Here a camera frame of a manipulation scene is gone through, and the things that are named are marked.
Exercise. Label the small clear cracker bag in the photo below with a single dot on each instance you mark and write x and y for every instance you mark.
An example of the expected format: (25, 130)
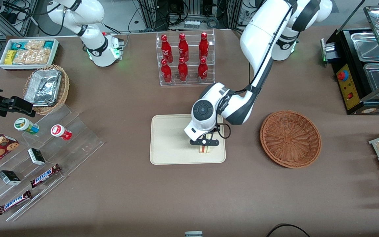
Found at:
(35, 44)

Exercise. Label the red cola bottle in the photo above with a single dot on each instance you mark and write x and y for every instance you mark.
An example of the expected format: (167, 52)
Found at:
(183, 47)
(166, 72)
(203, 70)
(183, 70)
(204, 46)
(166, 47)

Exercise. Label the black food warmer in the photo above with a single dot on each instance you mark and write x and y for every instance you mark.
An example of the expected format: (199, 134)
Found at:
(349, 89)

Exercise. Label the white power strip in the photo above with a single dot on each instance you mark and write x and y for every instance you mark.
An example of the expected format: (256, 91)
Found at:
(191, 24)

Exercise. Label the green lid cup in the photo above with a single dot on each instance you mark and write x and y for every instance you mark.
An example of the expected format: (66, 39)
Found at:
(25, 125)

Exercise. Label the yellow snack packet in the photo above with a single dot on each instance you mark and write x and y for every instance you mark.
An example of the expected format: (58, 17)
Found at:
(10, 56)

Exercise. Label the snickers bar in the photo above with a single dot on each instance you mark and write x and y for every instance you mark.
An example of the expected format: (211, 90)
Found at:
(44, 175)
(13, 202)

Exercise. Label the white plastic snack bin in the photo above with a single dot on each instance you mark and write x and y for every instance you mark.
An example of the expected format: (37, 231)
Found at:
(54, 52)

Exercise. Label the aluminium foil container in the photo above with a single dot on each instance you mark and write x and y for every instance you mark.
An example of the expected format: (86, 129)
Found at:
(43, 87)

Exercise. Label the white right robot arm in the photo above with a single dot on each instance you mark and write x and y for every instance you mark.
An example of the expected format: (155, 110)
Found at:
(97, 46)

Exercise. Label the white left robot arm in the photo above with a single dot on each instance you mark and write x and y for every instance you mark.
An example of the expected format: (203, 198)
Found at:
(265, 33)

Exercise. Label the large clear cracker bag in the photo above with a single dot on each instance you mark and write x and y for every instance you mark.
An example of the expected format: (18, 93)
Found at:
(33, 56)

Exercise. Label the clear acrylic step display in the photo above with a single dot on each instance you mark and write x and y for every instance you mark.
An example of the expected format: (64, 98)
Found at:
(77, 144)

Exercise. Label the triangle sandwich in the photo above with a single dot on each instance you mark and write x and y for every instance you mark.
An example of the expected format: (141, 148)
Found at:
(202, 150)

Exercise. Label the tan wicker basket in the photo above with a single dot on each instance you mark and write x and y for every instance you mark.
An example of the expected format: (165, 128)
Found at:
(65, 89)

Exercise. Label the white grey device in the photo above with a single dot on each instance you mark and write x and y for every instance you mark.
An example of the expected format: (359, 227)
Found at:
(193, 234)

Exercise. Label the cream plastic tray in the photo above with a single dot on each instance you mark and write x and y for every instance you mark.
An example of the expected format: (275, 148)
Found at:
(169, 141)

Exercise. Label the clear acrylic bottle rack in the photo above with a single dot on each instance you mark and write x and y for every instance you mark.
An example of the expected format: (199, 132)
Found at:
(189, 83)

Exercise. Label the red lid cup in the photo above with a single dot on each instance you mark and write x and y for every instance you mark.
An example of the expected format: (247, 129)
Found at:
(60, 131)

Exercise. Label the teal snack packet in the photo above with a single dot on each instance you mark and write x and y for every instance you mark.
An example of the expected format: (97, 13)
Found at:
(19, 44)
(48, 44)

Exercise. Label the small black carton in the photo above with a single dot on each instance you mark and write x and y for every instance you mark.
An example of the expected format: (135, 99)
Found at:
(36, 156)
(9, 177)

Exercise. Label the brown round wicker basket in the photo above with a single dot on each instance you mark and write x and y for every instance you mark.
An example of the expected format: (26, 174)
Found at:
(290, 140)

